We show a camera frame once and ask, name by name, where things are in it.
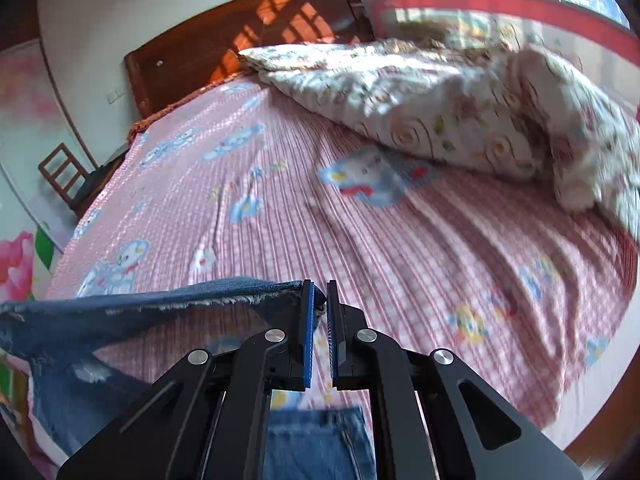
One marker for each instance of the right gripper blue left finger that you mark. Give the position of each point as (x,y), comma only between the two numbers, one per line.
(310,313)

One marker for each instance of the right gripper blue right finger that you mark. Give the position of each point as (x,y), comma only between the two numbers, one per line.
(344,322)

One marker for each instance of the blue denim jeans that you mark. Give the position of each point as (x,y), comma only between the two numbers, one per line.
(90,357)

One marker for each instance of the pink plaid cartoon bed sheet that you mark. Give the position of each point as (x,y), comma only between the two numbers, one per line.
(242,181)

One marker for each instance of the dark clothes on chair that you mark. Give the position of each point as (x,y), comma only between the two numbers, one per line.
(96,182)

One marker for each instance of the orange fringed blanket edge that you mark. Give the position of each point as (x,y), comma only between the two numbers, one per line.
(142,125)

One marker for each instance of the brown wooden headboard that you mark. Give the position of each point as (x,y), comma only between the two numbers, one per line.
(205,49)

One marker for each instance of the brown wooden chair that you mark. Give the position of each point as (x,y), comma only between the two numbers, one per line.
(64,173)

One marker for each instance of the floral sliding wardrobe door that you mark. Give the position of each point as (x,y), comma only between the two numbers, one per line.
(36,223)

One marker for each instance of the floral cream quilt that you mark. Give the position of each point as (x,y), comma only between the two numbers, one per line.
(525,115)

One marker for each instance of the white wall socket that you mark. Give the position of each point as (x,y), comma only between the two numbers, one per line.
(114,95)

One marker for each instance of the red mesh bed rail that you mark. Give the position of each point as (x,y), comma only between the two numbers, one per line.
(604,51)

